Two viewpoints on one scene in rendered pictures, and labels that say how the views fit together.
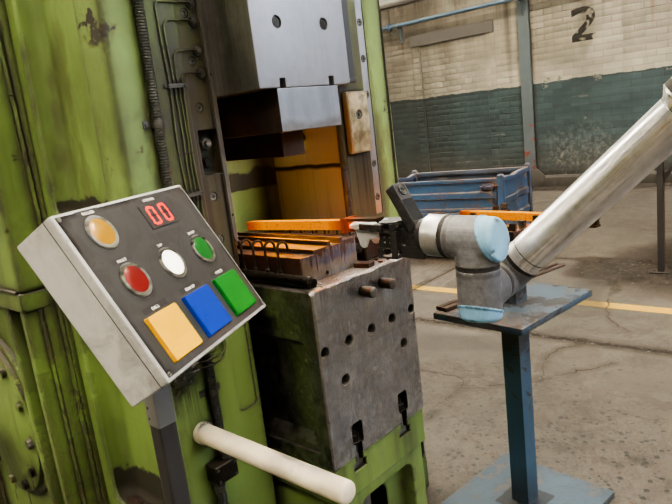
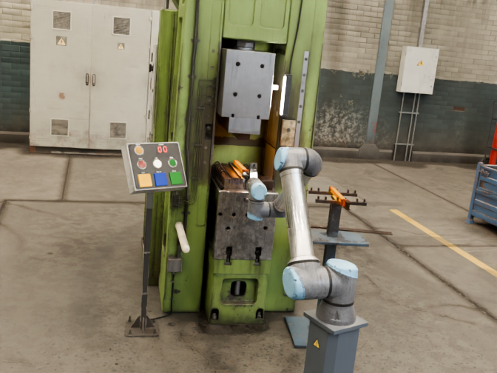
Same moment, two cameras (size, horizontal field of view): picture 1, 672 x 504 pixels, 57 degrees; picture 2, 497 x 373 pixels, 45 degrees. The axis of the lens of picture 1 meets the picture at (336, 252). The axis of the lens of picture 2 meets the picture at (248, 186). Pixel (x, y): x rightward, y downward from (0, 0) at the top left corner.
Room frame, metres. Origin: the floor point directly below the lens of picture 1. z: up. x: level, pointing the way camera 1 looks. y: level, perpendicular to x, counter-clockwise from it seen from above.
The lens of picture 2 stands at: (-1.56, -2.09, 1.84)
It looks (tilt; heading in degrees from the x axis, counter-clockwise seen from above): 14 degrees down; 34
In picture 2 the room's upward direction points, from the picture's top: 5 degrees clockwise
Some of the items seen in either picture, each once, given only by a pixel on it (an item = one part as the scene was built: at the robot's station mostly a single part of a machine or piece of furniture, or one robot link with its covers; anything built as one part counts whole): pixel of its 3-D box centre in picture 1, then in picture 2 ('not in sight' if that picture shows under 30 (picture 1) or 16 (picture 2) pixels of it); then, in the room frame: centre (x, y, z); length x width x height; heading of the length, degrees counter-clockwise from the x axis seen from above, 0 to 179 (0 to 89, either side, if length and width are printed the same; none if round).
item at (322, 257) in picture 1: (272, 253); (233, 175); (1.61, 0.17, 0.96); 0.42 x 0.20 x 0.09; 47
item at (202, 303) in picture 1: (205, 311); (160, 179); (0.96, 0.22, 1.01); 0.07 x 0.05 x 0.07; 162
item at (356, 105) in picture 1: (357, 122); (288, 132); (1.79, -0.10, 1.27); 0.09 x 0.02 x 0.17; 137
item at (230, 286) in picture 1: (233, 293); (175, 178); (1.06, 0.19, 1.01); 0.07 x 0.05 x 0.07; 162
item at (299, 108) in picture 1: (252, 116); (238, 121); (1.61, 0.17, 1.32); 0.42 x 0.20 x 0.10; 47
